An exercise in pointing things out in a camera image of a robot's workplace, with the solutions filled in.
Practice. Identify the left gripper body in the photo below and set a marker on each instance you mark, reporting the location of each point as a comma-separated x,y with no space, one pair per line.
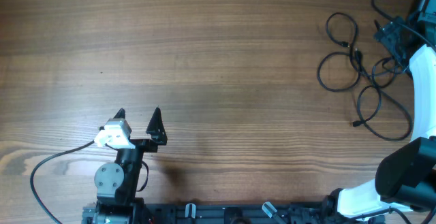
141,146

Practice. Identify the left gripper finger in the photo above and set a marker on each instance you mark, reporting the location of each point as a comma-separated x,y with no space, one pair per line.
156,128
120,114

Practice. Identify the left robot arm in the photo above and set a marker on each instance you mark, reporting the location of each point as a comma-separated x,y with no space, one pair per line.
117,182

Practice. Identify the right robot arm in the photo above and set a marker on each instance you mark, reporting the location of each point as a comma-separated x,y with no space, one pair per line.
405,180

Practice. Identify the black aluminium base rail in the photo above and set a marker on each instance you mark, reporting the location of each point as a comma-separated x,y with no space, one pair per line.
191,213

